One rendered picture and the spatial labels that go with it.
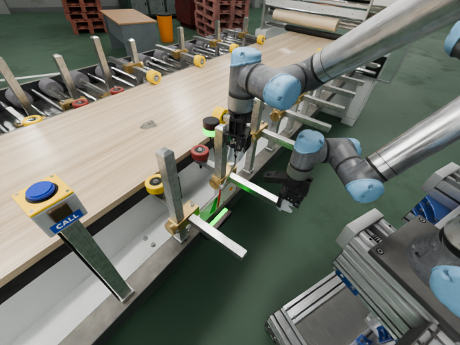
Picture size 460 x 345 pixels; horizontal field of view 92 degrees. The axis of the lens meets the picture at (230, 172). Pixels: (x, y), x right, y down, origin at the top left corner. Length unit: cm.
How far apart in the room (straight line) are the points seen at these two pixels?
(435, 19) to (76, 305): 119
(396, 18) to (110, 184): 90
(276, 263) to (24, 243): 137
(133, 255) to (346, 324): 111
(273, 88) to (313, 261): 147
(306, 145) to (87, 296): 92
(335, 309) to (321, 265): 40
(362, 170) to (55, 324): 106
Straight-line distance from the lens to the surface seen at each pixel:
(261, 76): 54
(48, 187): 49
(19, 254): 88
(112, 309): 91
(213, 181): 91
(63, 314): 107
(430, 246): 67
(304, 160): 68
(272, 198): 89
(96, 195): 92
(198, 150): 100
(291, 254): 178
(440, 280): 48
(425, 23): 52
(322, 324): 145
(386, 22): 53
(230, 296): 159
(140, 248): 106
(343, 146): 71
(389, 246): 69
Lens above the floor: 153
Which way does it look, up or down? 44 degrees down
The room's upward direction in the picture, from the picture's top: 4 degrees clockwise
